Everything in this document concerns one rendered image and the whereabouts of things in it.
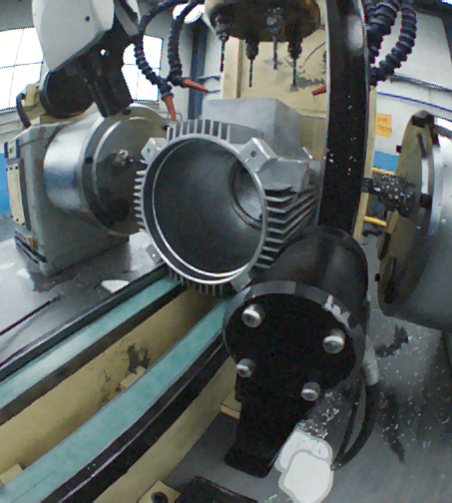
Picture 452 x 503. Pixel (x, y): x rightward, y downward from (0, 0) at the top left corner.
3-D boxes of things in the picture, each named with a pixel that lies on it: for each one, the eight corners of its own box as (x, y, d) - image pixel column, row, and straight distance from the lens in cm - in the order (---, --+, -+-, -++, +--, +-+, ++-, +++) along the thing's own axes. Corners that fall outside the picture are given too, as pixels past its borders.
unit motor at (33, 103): (60, 190, 104) (60, 84, 107) (104, 196, 75) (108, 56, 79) (2, 208, 97) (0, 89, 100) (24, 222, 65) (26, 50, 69)
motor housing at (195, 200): (216, 230, 49) (220, 130, 47) (312, 253, 43) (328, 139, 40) (138, 269, 36) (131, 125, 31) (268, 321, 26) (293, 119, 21)
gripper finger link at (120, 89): (82, 59, 24) (108, 118, 25) (102, 47, 22) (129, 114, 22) (109, 48, 26) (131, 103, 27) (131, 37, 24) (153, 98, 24)
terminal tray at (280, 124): (239, 151, 45) (241, 111, 45) (300, 158, 41) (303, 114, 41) (198, 152, 34) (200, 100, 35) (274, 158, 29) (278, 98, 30)
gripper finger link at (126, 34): (84, -15, 25) (70, 33, 27) (143, 10, 20) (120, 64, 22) (95, -17, 26) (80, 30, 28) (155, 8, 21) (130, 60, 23)
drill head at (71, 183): (101, 202, 83) (99, 123, 81) (194, 220, 57) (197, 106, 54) (31, 225, 73) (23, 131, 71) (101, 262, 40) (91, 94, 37)
